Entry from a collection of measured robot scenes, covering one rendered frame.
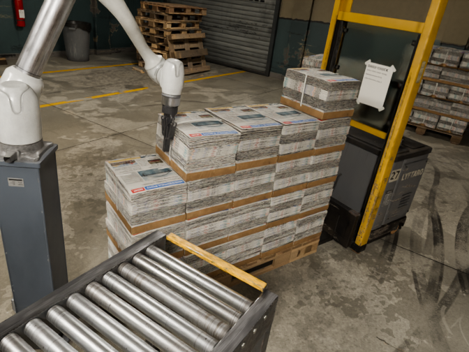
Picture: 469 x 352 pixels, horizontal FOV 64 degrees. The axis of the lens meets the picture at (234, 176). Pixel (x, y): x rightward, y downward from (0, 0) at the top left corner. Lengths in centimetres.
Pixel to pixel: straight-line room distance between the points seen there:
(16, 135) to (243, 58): 820
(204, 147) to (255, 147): 33
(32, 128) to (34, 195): 28
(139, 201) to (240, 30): 808
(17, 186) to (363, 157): 227
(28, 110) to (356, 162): 226
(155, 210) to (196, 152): 34
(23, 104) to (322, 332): 189
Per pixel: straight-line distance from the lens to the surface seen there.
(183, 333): 117
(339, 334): 240
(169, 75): 176
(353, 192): 309
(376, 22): 275
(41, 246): 185
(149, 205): 178
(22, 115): 161
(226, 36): 975
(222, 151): 185
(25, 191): 171
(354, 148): 301
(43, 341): 119
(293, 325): 235
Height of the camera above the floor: 167
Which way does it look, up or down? 26 degrees down
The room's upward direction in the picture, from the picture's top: 8 degrees clockwise
